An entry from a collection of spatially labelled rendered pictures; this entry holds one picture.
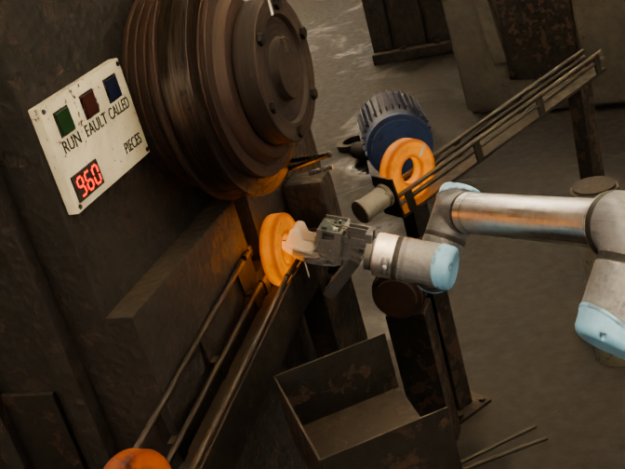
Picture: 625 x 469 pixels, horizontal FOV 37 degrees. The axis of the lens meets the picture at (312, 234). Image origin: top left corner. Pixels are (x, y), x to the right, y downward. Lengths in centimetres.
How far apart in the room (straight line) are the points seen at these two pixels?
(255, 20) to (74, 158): 42
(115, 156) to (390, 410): 64
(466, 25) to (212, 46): 300
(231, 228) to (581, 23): 277
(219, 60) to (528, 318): 158
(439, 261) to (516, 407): 83
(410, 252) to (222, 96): 49
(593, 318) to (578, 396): 110
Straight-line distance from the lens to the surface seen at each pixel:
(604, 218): 159
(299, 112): 188
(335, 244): 191
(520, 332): 292
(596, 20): 440
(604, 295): 153
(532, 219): 176
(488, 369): 278
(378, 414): 163
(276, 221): 195
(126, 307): 164
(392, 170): 228
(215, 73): 170
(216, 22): 173
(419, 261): 188
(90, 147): 161
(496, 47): 456
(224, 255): 189
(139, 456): 146
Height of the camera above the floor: 153
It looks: 23 degrees down
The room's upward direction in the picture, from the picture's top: 16 degrees counter-clockwise
